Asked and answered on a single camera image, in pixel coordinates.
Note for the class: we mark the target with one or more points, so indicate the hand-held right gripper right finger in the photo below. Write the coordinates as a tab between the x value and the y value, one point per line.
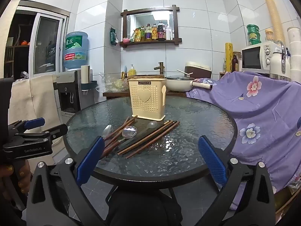
212	161

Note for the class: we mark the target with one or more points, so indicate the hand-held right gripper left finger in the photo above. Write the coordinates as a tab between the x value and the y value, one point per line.
90	161

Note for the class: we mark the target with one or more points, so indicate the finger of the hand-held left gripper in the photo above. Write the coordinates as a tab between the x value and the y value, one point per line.
56	130
35	123

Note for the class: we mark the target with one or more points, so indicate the pile of brown chopsticks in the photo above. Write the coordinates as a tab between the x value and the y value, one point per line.
160	131

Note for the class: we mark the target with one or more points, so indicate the cream perforated utensil holder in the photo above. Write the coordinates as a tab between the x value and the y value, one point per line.
147	103

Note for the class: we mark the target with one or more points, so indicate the person's left hand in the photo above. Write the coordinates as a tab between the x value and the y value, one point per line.
24	177

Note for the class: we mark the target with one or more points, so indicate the beige cloth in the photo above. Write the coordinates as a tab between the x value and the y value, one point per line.
33	103

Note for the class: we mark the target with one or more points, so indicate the metal spoon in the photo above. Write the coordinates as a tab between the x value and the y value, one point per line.
129	131
108	130

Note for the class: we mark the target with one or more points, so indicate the water dispenser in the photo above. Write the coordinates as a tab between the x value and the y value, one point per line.
68	91

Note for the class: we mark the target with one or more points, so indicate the black chopstick with yellow band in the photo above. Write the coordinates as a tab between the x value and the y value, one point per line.
136	139

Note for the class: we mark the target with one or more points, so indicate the white cup dispenser tube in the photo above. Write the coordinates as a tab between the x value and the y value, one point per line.
85	74

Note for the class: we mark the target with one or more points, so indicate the purple floral cloth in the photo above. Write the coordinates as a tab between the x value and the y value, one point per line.
258	113

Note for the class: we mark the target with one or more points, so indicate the clear plastic spoon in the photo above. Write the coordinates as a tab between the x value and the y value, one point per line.
152	124

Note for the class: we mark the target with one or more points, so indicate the clear plastic bags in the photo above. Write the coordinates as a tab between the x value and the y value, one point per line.
110	84

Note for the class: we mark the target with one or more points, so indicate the sliding glass window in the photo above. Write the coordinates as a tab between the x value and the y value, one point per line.
47	47

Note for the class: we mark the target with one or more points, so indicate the orange round object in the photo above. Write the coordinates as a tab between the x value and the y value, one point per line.
24	43

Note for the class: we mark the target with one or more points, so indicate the cream pot with glass lid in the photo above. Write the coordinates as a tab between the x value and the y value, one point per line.
178	86

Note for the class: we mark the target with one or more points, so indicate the blue water bottle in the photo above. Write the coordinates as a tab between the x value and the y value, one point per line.
75	49

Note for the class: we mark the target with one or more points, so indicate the brown and white rice cooker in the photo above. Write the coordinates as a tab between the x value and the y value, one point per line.
199	70

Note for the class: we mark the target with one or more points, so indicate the white ladle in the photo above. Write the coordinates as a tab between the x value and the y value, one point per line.
184	72

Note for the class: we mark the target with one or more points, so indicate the yellow soap dispenser bottle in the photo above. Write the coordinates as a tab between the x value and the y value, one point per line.
131	71

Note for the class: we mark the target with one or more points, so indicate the brown glass bottle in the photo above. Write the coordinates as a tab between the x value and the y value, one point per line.
234	64

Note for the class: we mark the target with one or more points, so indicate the woven basket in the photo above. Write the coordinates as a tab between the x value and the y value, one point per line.
145	76

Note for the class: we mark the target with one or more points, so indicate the bronze faucet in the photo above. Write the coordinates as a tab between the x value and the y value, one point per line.
161	69

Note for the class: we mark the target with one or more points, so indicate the yellow roll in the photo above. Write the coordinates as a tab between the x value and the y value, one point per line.
228	56

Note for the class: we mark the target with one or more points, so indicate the white microwave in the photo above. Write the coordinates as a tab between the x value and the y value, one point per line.
251	56

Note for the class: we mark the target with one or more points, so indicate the pink bowl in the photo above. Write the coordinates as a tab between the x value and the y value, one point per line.
125	41

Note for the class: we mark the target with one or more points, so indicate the white thermos jug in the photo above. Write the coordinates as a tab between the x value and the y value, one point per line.
277	63

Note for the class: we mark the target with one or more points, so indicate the yellow green seasoning packet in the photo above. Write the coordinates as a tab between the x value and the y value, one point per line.
134	36

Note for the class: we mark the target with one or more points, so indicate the green plastic tub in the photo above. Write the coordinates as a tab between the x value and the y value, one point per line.
252	28
254	42
253	35

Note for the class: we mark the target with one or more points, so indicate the yellow oil bottle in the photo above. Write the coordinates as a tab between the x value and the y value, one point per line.
142	34

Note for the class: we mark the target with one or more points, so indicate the purple label bottle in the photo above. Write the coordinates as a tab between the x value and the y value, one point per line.
148	33

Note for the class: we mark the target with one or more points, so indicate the white bottle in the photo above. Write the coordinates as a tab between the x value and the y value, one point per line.
168	33

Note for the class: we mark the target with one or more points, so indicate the stack of white cups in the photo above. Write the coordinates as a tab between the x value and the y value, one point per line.
294	51

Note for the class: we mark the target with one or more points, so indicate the brown sauce bottle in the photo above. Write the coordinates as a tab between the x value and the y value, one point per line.
154	32

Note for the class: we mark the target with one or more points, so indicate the large dark sauce bottle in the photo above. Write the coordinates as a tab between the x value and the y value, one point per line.
161	31

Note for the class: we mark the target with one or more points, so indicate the wooden framed mirror shelf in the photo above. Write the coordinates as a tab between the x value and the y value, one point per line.
175	23

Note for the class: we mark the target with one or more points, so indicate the tall stack of paper cups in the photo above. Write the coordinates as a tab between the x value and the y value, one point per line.
274	16

